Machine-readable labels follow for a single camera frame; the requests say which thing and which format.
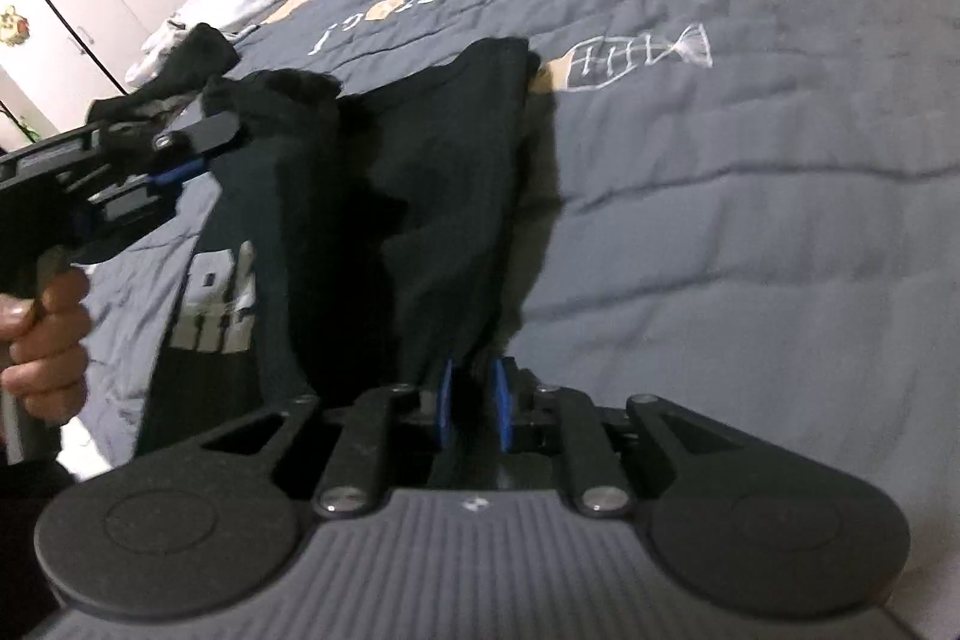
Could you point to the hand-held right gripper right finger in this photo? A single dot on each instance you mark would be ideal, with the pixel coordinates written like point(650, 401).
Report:
point(501, 406)

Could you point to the person's dark clothing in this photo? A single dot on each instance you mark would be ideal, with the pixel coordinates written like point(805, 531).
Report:
point(30, 550)

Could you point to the grey printed quilt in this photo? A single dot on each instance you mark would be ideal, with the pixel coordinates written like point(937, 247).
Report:
point(712, 197)

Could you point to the large black garment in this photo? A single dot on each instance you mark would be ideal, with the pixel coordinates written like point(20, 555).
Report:
point(187, 63)

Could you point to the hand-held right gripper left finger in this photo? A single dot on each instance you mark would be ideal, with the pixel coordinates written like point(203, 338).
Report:
point(446, 404)

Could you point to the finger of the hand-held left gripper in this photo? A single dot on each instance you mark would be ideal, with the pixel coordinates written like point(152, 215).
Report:
point(172, 174)
point(195, 134)

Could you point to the white grey sweatshirt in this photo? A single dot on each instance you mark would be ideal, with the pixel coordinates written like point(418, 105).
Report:
point(202, 10)

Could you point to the cartoon animal sticker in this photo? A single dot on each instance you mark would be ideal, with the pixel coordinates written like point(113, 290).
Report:
point(13, 27)

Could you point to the person's left hand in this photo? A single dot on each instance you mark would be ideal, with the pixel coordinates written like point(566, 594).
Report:
point(52, 347)

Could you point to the small green object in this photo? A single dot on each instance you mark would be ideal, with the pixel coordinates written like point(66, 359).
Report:
point(26, 124)

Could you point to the white printed bedspread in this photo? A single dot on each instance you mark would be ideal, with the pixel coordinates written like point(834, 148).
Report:
point(82, 445)

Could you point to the dark shirt with grey print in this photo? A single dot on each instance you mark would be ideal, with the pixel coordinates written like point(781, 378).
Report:
point(420, 175)

